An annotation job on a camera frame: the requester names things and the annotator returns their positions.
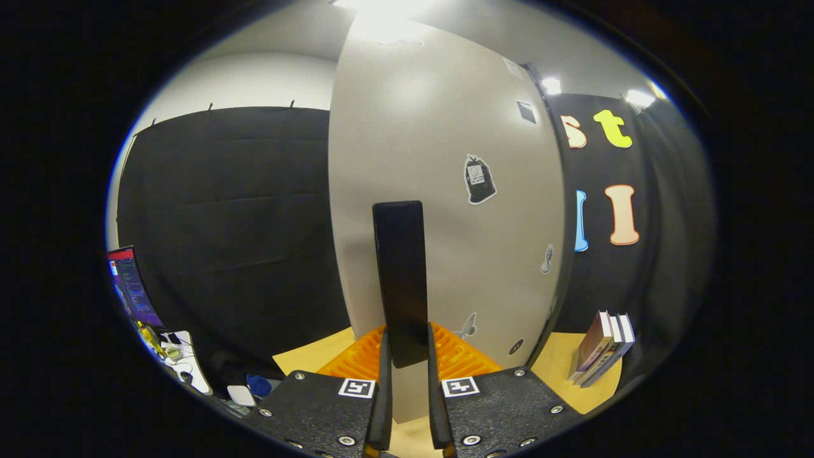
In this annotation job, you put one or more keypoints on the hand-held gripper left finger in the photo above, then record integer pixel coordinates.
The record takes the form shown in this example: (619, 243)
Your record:
(386, 394)

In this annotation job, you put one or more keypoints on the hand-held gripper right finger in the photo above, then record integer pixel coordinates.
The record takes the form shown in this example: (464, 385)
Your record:
(435, 394)

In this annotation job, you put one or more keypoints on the beige cabinet door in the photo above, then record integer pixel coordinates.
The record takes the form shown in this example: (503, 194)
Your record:
(458, 254)

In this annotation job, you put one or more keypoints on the blue cloth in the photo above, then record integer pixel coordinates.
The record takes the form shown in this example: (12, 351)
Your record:
(259, 385)

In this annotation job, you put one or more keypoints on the white rounded object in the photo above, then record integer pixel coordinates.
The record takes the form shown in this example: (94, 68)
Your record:
(241, 395)

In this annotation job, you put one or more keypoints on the dark grey cabinet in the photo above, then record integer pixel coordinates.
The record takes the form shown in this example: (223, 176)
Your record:
(568, 280)

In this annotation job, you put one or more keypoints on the white spine book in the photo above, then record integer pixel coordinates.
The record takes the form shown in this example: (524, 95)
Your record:
(609, 353)

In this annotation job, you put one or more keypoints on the grey blue book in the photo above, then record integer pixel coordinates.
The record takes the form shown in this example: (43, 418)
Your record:
(620, 356)

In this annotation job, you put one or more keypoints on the white side desk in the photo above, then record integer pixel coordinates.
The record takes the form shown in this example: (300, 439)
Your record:
(194, 375)

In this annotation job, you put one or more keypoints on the black backdrop cloth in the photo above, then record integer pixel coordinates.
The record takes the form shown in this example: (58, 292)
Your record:
(229, 242)
(661, 267)

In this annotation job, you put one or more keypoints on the yellow item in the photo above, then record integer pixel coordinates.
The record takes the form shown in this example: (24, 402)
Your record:
(151, 340)

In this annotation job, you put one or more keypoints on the computer monitor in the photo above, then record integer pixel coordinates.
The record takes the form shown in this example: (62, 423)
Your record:
(133, 289)

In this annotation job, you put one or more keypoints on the small ceiling light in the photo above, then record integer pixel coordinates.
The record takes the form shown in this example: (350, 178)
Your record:
(551, 86)

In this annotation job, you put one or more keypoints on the large ceiling light panel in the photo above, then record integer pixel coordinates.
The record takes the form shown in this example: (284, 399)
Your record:
(388, 7)

